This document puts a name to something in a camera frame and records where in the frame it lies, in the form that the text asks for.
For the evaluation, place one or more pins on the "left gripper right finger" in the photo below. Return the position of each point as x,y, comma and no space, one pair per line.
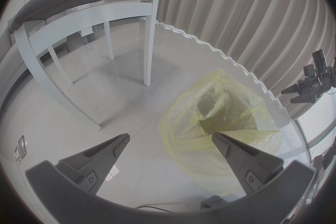
246,165

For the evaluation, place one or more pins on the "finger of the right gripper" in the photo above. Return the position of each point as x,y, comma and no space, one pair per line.
305,99
294,89

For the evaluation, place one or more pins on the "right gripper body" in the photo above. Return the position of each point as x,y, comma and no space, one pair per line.
308,86

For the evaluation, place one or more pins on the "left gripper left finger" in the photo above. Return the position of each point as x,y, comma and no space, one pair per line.
91,162

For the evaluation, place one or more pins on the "yellow plastic bag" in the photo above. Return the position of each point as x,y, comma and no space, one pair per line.
194,154

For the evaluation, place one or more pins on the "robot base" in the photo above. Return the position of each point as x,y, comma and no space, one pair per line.
214,202

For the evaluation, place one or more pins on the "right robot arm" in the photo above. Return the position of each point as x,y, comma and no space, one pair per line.
319,59

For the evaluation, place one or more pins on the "white trash bin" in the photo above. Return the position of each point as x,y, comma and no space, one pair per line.
236,118

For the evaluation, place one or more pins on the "beige curtain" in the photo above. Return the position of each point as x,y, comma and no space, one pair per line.
236,7

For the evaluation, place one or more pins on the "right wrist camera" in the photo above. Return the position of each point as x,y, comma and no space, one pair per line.
309,70

